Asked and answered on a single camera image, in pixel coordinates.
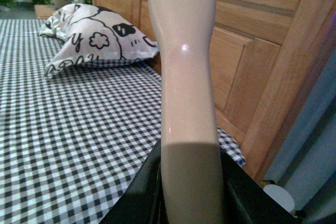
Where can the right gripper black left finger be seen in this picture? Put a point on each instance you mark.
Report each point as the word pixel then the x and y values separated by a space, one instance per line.
pixel 141 201

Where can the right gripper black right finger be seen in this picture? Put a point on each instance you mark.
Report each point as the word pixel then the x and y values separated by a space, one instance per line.
pixel 245 201

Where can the beige hand brush black bristles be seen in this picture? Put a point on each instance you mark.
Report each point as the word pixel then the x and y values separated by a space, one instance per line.
pixel 191 171

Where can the black white checkered bedsheet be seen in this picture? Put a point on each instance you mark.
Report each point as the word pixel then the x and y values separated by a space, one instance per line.
pixel 71 144

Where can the cartoon print white pillow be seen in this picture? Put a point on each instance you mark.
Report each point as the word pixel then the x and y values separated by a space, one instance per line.
pixel 95 37

